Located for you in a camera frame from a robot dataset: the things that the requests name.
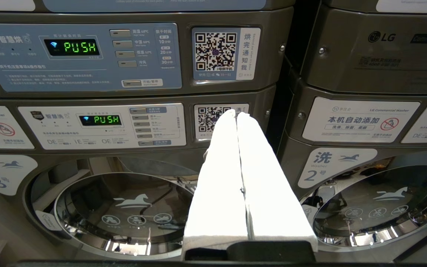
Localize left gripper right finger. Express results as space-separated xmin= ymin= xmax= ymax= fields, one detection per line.
xmin=236 ymin=112 xmax=319 ymax=261

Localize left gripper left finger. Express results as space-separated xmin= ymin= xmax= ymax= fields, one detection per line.
xmin=182 ymin=109 xmax=250 ymax=261

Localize grey dryer with blue panel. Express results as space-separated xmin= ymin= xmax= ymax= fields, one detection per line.
xmin=0 ymin=0 xmax=296 ymax=99

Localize grey commercial dryer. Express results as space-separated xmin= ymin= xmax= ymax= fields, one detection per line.
xmin=299 ymin=0 xmax=427 ymax=95

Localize blue dryer control panel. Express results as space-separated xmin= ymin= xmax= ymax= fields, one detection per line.
xmin=0 ymin=23 xmax=183 ymax=93

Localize grey commercial washer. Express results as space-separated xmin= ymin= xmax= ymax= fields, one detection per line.
xmin=276 ymin=79 xmax=427 ymax=264

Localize white code sticker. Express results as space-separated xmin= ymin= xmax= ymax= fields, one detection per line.
xmin=193 ymin=103 xmax=250 ymax=141

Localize round chrome washer door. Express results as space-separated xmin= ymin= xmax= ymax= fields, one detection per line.
xmin=24 ymin=156 xmax=207 ymax=261
xmin=300 ymin=156 xmax=427 ymax=257

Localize grey washer with white panel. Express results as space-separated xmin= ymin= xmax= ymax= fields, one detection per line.
xmin=0 ymin=85 xmax=278 ymax=262

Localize blue-framed code sticker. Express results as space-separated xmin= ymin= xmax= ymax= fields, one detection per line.
xmin=192 ymin=26 xmax=262 ymax=82

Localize white washer control panel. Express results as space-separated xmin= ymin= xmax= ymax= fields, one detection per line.
xmin=17 ymin=103 xmax=187 ymax=151

